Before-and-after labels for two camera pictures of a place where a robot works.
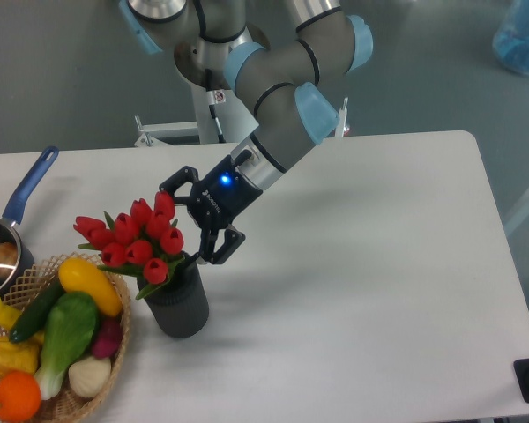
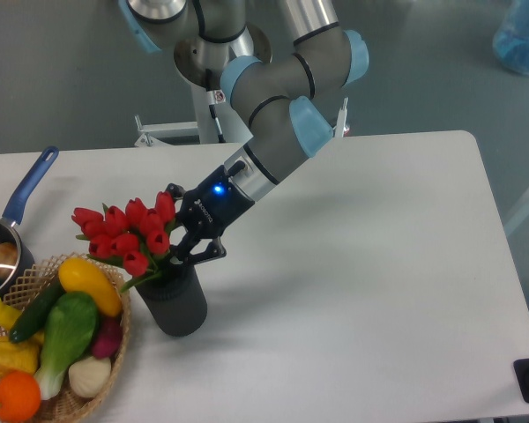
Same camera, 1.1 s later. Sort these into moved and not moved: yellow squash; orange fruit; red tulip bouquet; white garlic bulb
Moved: red tulip bouquet
Not moved: orange fruit; yellow squash; white garlic bulb
